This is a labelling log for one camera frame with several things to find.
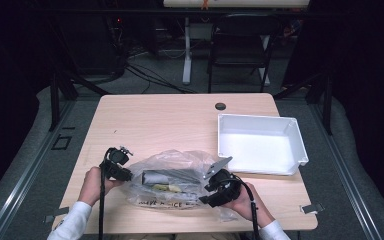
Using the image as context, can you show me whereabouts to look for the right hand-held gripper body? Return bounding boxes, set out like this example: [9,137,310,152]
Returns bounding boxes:
[203,156,243,205]

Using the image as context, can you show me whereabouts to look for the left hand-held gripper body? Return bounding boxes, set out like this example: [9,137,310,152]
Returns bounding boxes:
[99,145,134,181]

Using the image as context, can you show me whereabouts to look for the translucent printed plastic bag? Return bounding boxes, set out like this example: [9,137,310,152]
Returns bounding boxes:
[121,149,240,223]

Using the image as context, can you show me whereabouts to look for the person's right hand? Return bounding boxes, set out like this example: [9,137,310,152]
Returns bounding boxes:
[221,182,276,229]

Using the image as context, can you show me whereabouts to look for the person's left hand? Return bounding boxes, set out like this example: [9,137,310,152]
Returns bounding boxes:
[78,166,124,207]

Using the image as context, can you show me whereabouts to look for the white plastic tray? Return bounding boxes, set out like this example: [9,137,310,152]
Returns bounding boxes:
[217,113,310,177]

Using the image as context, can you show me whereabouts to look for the black floor tape outline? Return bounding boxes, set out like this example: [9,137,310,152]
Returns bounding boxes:
[51,134,73,151]

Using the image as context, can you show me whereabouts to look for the grey tape piece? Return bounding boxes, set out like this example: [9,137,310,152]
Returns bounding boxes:
[299,202,326,215]
[44,206,70,224]

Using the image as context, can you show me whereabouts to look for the white metal desk leg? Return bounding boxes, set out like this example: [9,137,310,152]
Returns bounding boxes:
[260,34,271,87]
[182,16,193,86]

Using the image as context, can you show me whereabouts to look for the black folding chair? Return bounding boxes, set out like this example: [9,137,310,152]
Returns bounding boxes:
[208,13,283,94]

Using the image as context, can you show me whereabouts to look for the white background desk top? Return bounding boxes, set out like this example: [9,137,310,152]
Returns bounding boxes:
[163,0,309,9]

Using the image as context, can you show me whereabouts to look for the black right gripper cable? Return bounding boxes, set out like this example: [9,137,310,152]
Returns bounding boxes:
[233,178,262,240]

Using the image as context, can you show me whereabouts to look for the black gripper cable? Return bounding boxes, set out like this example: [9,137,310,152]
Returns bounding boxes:
[97,148,110,240]
[233,178,262,240]

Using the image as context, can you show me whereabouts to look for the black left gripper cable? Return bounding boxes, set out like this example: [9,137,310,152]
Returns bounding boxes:
[97,148,110,240]

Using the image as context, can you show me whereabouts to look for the black metal frame post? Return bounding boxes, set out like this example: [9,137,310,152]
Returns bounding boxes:
[48,71,61,132]

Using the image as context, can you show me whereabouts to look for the silver metal floor rail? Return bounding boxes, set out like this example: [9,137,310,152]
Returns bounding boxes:
[308,99,384,240]
[0,99,78,240]

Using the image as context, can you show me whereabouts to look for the black floor cables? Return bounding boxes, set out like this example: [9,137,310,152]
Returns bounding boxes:
[125,63,198,95]

